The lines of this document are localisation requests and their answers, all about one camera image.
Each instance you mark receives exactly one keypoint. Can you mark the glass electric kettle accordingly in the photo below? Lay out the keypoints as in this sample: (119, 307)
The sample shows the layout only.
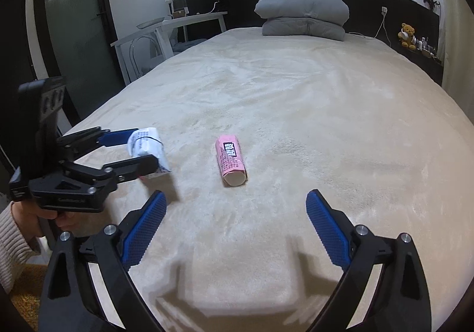
(179, 8)

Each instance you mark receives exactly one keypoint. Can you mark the person's left hand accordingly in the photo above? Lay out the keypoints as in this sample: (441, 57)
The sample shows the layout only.
(26, 219)

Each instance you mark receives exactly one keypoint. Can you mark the pink paper tube carton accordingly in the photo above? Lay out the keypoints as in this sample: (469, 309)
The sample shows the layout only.
(229, 158)

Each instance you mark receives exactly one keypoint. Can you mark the white tray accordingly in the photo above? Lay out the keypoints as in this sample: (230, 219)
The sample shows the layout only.
(150, 23)

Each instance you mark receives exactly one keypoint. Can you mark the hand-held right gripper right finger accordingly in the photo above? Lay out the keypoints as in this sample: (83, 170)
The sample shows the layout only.
(329, 232)

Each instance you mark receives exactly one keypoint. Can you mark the clear chair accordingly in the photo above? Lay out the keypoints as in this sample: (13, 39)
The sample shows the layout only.
(152, 63)

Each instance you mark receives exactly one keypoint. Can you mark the dark potted plant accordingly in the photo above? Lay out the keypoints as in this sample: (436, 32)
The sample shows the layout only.
(431, 0)

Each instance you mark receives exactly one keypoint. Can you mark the white desk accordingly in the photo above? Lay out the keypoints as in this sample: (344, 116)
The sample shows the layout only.
(200, 16)

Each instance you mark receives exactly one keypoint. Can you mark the frosted glass door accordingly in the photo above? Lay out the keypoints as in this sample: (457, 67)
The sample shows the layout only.
(74, 21)

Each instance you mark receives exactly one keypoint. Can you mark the grey folded duvet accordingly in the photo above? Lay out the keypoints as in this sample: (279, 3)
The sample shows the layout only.
(303, 10)

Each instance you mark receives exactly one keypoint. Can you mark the cream curtain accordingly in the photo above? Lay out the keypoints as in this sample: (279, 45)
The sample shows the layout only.
(459, 39)

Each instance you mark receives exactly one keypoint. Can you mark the grey seat cushion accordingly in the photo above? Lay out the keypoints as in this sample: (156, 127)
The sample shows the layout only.
(190, 46)

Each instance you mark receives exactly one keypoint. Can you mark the small bedside bottles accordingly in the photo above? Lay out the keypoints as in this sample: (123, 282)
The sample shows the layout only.
(426, 47)

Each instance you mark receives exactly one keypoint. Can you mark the brown fluffy cloth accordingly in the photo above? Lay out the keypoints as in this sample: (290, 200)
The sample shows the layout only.
(26, 291)

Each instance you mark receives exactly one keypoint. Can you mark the person's left forearm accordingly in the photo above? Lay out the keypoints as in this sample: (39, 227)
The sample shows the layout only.
(13, 254)

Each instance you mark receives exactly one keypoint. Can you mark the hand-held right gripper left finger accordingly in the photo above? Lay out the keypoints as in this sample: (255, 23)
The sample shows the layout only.
(144, 232)

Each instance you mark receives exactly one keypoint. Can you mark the white plastic wrapper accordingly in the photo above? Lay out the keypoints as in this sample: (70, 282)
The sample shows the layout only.
(146, 143)

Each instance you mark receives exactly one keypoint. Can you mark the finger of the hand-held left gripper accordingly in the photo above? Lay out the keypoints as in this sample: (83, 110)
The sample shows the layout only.
(116, 136)
(129, 167)

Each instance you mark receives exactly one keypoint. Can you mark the brown teddy bear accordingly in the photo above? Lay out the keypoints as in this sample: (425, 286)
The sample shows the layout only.
(407, 34)

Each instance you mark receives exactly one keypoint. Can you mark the cream bed blanket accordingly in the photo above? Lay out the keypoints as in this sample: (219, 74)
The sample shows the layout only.
(296, 95)

